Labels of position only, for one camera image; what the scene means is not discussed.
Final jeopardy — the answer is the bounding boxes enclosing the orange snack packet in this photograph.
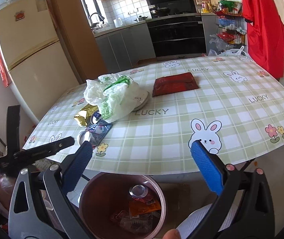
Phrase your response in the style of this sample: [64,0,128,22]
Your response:
[129,199,161,216]

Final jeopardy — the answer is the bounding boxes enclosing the dark red foil packet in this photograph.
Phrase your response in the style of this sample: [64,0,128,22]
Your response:
[152,72,199,97]

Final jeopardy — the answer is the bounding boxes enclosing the crushed red cola can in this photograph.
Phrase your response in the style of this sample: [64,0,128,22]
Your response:
[129,184,154,203]

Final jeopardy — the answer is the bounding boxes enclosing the brown round trash bin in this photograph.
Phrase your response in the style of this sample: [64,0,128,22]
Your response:
[79,173,166,238]

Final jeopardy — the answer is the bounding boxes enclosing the grey kitchen base cabinets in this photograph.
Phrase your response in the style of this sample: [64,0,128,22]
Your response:
[95,23,156,73]

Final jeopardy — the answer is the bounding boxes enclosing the chrome kitchen faucet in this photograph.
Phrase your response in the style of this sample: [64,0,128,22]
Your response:
[89,12,105,29]

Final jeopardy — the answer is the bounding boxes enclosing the person left hand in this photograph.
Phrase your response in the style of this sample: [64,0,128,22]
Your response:
[0,172,16,218]

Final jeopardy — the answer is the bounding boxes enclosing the crushed blue silver can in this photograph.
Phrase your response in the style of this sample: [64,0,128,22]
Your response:
[77,120,113,148]

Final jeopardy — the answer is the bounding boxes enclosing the gold foil wrapper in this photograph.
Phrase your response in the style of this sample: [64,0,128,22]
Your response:
[74,104,98,127]

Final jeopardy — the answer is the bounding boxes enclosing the green plaid bunny tablecloth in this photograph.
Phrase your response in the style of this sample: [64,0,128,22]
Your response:
[24,56,284,175]

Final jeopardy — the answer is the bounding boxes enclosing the white green plastic bag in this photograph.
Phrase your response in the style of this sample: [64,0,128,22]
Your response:
[83,73,140,123]

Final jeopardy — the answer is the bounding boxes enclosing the white round lid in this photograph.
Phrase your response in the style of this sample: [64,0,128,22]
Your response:
[132,89,150,112]

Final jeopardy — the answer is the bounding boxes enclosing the white plastic bag on floor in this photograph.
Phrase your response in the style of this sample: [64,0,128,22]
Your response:
[208,46,246,57]

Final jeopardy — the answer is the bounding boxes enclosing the cream two-door refrigerator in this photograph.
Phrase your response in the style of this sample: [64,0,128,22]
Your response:
[0,0,79,123]

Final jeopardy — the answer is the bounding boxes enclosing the black built-in oven stove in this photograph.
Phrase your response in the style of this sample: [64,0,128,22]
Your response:
[145,0,206,57]

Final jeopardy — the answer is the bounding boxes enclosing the red hanging apron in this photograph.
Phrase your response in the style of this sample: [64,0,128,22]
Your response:
[242,0,284,79]

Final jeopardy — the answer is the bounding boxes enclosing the wire snack rack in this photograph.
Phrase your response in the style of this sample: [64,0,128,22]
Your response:
[211,0,247,51]

